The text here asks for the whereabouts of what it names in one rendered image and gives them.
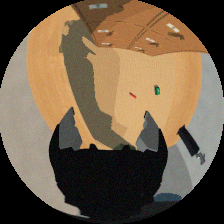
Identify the brown wooden chest of drawers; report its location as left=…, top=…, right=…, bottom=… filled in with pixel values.
left=70, top=3, right=209, bottom=55

